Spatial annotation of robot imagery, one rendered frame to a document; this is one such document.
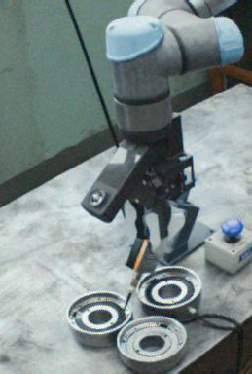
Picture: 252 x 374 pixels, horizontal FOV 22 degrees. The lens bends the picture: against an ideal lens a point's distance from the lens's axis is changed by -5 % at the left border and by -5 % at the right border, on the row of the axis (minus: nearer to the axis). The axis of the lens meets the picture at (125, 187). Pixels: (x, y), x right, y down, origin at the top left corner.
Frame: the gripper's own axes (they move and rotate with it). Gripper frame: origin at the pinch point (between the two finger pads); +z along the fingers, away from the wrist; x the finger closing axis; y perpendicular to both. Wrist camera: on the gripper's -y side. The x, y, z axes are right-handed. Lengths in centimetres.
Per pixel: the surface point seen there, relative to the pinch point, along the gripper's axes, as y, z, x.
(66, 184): 14.9, 13.2, 41.6
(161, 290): 2.7, 11.0, 0.9
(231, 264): 14.9, 11.0, -3.9
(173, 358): -8.2, 10.0, -13.2
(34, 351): -20.7, 13.0, 6.3
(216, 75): 181, 73, 146
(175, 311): -0.2, 10.1, -5.5
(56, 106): 92, 60, 159
